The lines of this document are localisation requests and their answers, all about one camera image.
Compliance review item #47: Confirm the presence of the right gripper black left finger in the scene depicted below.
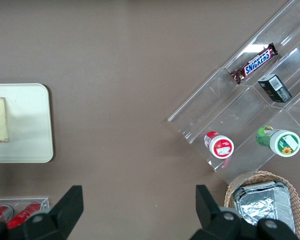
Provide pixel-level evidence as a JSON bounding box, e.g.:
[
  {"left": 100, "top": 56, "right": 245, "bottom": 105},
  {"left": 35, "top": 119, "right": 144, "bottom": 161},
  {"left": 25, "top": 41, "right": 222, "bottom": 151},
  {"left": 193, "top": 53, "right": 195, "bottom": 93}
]
[{"left": 6, "top": 184, "right": 85, "bottom": 240}]

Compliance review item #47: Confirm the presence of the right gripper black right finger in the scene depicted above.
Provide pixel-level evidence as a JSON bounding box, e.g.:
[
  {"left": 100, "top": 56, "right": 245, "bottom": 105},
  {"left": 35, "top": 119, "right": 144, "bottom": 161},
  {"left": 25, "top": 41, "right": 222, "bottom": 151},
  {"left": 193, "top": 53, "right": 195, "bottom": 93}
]
[{"left": 189, "top": 184, "right": 300, "bottom": 240}]

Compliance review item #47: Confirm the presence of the light wicker basket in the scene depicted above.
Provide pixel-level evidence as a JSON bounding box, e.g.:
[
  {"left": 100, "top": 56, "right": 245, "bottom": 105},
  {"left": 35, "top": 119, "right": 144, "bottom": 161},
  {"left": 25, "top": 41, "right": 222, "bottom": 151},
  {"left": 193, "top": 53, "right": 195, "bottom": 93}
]
[{"left": 224, "top": 170, "right": 300, "bottom": 239}]

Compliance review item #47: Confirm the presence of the cream rectangular tray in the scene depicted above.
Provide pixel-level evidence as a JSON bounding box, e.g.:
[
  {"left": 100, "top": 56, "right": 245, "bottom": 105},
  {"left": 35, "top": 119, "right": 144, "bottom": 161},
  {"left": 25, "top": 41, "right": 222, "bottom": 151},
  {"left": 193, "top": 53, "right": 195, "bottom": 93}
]
[{"left": 0, "top": 82, "right": 54, "bottom": 164}]

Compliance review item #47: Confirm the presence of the clear acrylic bottle rack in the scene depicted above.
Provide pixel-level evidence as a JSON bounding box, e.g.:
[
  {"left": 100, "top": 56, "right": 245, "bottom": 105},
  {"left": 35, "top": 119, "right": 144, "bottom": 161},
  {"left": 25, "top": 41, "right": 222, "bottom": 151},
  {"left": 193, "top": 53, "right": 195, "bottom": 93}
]
[{"left": 0, "top": 196, "right": 51, "bottom": 226}]

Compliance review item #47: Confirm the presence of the aluminium foil container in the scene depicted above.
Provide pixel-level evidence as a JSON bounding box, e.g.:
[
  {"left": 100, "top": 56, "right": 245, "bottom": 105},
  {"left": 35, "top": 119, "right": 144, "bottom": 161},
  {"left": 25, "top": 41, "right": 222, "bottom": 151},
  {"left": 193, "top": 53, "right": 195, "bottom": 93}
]
[{"left": 231, "top": 181, "right": 297, "bottom": 236}]

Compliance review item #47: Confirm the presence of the red snack cup white lid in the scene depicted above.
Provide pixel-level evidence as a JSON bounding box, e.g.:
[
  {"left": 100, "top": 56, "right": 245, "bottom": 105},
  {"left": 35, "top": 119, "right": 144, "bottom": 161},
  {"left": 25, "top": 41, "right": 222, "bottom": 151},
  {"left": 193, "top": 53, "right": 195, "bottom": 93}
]
[{"left": 203, "top": 130, "right": 235, "bottom": 160}]

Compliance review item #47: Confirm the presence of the green snack cup white lid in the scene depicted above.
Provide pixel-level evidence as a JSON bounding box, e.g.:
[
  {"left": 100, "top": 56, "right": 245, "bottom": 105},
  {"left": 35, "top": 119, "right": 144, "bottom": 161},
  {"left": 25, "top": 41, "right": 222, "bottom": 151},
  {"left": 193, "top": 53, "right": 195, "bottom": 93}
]
[{"left": 255, "top": 125, "right": 300, "bottom": 158}]

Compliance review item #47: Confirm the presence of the clear acrylic tiered snack rack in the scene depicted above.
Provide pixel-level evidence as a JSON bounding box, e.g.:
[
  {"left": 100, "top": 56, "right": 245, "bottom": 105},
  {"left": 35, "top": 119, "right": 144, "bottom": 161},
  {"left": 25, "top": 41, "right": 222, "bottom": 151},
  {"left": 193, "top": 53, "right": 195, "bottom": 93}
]
[{"left": 167, "top": 0, "right": 300, "bottom": 185}]

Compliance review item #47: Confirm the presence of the brown table cover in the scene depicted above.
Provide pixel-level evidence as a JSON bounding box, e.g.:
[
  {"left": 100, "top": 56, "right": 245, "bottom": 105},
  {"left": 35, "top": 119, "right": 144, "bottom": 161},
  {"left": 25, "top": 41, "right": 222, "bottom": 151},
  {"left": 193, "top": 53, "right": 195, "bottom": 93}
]
[{"left": 0, "top": 0, "right": 300, "bottom": 240}]

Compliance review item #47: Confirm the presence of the small black box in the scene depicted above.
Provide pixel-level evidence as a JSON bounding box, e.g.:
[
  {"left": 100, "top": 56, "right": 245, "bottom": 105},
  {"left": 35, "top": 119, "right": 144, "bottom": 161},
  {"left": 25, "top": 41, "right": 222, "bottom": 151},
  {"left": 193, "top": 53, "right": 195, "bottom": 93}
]
[{"left": 257, "top": 73, "right": 293, "bottom": 104}]

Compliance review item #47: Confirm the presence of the Snickers chocolate bar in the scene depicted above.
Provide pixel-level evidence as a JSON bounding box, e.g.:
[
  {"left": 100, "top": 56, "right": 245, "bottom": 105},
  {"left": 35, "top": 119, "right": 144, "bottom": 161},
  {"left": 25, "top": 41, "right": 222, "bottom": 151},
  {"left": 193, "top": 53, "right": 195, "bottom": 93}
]
[{"left": 230, "top": 42, "right": 279, "bottom": 85}]

